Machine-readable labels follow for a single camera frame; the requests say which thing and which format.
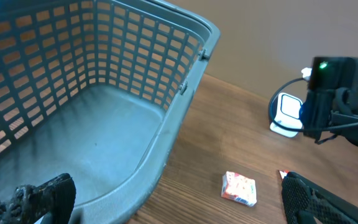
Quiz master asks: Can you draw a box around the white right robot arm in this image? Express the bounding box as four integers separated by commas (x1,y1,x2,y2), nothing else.
300,56,358,147

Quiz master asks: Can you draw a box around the grey plastic shopping basket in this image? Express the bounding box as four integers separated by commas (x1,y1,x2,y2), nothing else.
0,0,220,223

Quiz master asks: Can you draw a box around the red white tissue pack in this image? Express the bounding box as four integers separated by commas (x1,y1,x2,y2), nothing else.
221,171,257,207

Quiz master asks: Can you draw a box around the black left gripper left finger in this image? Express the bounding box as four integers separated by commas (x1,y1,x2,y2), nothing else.
0,173,76,224

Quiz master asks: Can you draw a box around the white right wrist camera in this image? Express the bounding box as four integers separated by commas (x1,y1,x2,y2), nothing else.
301,67,312,82

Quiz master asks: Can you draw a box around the red snack stick packet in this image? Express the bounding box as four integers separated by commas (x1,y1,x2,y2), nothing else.
279,170,289,180

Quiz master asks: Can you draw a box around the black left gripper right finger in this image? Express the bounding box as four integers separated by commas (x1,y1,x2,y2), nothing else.
282,171,358,224

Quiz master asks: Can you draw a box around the white barcode scanner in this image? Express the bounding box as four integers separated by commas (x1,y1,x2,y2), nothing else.
273,93,303,129

